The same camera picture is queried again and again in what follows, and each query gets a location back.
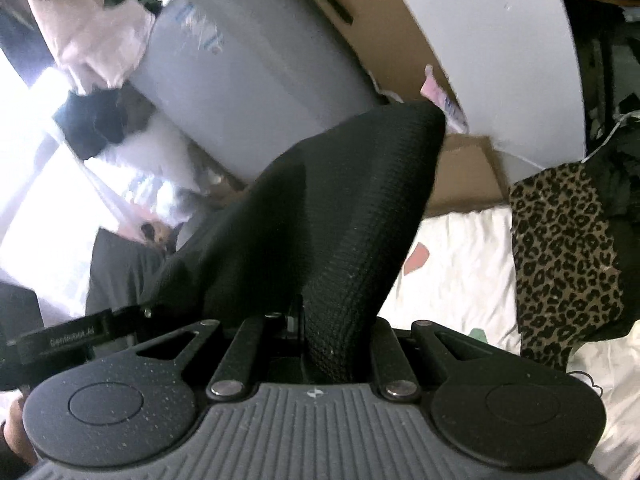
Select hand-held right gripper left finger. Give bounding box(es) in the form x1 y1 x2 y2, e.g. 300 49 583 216
120 295 305 402

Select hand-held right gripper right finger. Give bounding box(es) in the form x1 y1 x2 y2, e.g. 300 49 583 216
367 317 503 403

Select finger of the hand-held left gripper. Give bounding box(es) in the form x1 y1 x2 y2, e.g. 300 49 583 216
111 305 156 335

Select black shorts with floral trim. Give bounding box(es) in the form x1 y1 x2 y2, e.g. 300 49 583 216
150 100 447 383

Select person's left hand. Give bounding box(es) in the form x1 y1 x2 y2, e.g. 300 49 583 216
7 395 38 466

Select teddy bear plush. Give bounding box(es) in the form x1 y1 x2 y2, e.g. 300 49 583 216
140 220 173 253

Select bear print blanket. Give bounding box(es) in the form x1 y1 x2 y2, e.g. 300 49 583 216
385 207 640 480

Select leopard print garment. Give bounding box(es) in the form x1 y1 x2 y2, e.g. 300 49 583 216
509 162 626 371

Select pink and purple packet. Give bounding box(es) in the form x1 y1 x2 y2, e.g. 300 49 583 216
420 65 471 133

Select pale pink hanging garment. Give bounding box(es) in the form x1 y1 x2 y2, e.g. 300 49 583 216
15 0 156 96

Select tall brown panel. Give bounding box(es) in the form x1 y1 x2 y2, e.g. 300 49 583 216
280 0 466 111

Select white cable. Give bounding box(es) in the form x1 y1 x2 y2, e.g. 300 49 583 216
580 110 640 163

